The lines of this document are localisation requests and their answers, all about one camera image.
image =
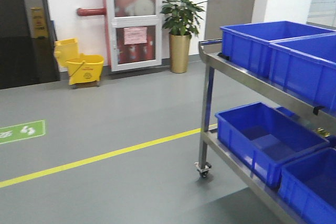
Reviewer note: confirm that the steel trolley cart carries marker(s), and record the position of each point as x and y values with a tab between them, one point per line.
299	105

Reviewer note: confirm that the potted plant gold pot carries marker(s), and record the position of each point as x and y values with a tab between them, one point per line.
182	20

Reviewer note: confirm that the yellow mop bucket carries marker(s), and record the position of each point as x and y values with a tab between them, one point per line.
81	68

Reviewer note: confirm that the blue bin cart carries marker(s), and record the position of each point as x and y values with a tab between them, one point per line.
248	45
306	66
265	139
308	186

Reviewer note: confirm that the grey door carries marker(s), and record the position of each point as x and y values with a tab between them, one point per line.
226	12

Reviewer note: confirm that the blue bin cart top right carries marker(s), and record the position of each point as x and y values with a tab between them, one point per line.
306	66

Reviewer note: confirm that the yellow wet floor sign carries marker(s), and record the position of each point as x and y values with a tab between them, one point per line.
40	29

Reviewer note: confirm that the blue bin cart bottom right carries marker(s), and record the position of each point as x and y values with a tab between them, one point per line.
308	186

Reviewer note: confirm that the fire hose cabinet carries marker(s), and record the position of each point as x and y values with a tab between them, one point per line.
134	34

